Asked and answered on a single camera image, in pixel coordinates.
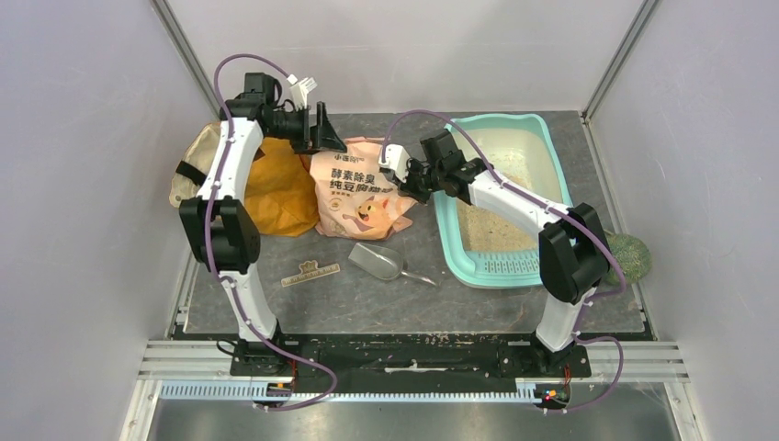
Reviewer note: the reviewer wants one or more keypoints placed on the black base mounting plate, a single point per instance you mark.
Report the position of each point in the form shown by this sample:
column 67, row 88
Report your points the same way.
column 409, row 363

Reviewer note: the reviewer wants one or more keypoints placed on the aluminium frame rail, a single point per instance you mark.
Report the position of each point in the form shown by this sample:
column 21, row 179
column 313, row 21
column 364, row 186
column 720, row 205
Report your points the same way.
column 199, row 370

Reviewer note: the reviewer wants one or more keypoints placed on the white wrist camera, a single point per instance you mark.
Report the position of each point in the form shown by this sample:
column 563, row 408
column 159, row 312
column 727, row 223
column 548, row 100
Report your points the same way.
column 393, row 163
column 300, row 89

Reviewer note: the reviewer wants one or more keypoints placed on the teal litter box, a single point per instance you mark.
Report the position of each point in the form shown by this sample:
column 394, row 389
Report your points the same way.
column 481, row 249

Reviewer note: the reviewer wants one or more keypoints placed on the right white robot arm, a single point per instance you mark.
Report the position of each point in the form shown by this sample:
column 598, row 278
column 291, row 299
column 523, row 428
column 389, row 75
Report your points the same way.
column 573, row 253

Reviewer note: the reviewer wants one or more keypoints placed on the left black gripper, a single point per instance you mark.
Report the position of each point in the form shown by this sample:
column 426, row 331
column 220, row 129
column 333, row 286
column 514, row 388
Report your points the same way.
column 319, row 137

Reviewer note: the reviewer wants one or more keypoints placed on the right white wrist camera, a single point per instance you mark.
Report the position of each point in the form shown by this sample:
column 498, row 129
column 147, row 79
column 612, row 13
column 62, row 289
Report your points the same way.
column 393, row 163

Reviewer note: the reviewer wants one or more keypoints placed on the pink cat litter bag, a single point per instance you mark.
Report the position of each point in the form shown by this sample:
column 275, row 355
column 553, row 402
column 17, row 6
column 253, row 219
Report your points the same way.
column 354, row 198

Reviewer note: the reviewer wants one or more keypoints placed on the wooden bag clip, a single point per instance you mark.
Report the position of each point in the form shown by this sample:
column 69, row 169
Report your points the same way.
column 310, row 270

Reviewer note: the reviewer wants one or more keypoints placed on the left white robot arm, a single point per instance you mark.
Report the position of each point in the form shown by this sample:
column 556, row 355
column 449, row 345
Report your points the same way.
column 217, row 224

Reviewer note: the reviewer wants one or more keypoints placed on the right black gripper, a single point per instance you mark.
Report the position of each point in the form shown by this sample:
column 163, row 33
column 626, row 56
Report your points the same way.
column 407, row 188

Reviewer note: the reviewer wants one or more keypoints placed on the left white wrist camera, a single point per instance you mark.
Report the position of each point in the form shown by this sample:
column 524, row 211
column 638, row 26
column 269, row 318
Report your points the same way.
column 300, row 89

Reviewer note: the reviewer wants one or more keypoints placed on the orange cloth bag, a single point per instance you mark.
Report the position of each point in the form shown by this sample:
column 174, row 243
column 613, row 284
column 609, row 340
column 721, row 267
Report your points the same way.
column 279, row 195

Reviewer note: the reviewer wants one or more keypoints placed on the green textured ball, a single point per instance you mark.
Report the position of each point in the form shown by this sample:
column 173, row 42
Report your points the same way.
column 632, row 255

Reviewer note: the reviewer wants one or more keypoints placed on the metal litter scoop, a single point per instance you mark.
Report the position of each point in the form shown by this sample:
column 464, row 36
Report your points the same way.
column 383, row 263

